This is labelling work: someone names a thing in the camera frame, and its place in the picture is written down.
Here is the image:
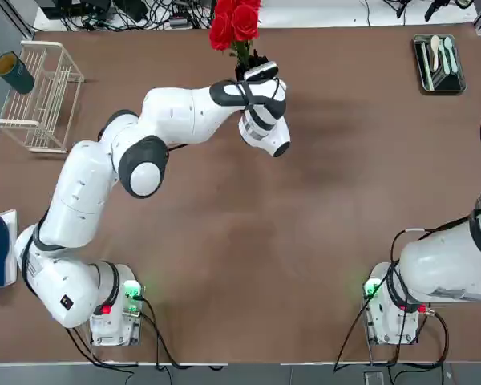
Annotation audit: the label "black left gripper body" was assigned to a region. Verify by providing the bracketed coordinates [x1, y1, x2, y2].
[249, 49, 271, 70]

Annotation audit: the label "red rose bouquet green stems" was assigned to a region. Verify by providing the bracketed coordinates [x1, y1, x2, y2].
[208, 0, 263, 69]

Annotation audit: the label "beige wooden spoon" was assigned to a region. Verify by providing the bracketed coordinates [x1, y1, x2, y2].
[430, 34, 443, 72]

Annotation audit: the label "mint green spoon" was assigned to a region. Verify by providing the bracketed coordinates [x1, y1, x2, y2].
[443, 36, 454, 75]

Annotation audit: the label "silver metal tray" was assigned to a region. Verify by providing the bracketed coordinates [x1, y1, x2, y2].
[412, 33, 467, 96]

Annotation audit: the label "teal cup yellow inside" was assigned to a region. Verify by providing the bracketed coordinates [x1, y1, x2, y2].
[0, 51, 36, 95]

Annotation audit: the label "white wire rack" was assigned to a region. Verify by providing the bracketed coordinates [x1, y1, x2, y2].
[0, 39, 86, 154]

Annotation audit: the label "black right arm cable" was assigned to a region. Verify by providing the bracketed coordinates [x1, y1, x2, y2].
[333, 228, 452, 373]

